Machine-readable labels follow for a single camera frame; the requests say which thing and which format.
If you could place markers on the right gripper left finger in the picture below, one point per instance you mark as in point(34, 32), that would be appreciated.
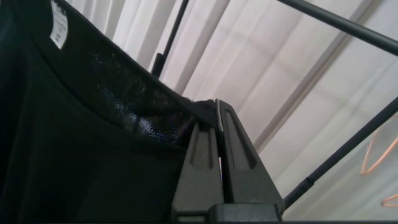
point(199, 180)

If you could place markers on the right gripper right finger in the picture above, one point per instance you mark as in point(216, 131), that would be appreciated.
point(245, 183)

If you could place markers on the pink clothes hanger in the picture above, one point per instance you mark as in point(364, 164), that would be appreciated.
point(390, 200)
point(377, 161)

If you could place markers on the black short-sleeved shirt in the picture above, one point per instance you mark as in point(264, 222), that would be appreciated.
point(62, 140)

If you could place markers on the black clothes rack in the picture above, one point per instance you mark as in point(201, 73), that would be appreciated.
point(342, 25)

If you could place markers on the white curtain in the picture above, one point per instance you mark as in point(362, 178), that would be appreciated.
point(248, 62)

